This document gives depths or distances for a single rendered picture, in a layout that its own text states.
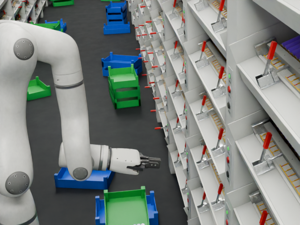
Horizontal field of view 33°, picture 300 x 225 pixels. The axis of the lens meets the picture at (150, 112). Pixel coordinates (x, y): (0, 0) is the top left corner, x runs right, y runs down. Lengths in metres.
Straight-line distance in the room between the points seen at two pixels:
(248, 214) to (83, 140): 0.55
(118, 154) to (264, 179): 0.69
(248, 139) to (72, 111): 0.58
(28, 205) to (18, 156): 0.20
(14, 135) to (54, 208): 1.27
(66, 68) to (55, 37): 0.10
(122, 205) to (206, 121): 0.86
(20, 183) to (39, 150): 1.82
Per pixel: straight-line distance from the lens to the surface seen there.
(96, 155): 1.64
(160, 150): 3.17
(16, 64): 1.39
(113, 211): 2.49
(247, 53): 1.18
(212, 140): 1.67
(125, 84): 3.73
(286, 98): 0.96
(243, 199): 1.35
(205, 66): 1.73
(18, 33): 1.39
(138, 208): 2.49
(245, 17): 1.15
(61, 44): 1.50
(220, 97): 1.48
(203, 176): 1.86
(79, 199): 2.77
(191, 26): 1.87
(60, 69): 1.52
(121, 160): 1.65
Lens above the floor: 1.51
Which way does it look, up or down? 24 degrees down
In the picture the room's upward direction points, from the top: 3 degrees counter-clockwise
